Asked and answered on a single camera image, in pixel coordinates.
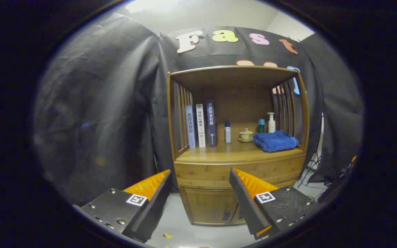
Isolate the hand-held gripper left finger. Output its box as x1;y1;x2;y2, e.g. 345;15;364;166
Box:
73;169;172;243

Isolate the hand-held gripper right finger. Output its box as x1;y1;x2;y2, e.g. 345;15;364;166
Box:
229;168;318;240

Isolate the wooden drawer with black knob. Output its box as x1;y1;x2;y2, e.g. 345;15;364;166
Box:
174;154;306;190

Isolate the wooden cabinet door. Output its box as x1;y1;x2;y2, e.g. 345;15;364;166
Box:
179;188;239;226

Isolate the wooden countertop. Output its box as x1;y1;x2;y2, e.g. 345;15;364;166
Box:
176;139;305;163

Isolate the wooden cabinet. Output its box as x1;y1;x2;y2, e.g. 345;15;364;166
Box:
166;65;310;226

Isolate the folded blue towel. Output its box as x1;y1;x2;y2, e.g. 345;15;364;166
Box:
253;130;299;153

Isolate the beige lidded tea cup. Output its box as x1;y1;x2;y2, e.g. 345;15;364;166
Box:
238;128;254;143

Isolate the light blue book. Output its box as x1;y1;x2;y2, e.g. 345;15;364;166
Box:
185;104;197;149

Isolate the dark blue book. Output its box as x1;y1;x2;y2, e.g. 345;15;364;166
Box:
206;100;217;148

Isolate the white book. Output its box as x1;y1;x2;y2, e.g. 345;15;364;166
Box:
196;104;206;148

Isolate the black equipment with orange tip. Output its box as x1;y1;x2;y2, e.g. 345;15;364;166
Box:
317;155;357;204

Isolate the black backdrop cloth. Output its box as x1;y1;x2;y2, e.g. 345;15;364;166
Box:
33;14;364;207

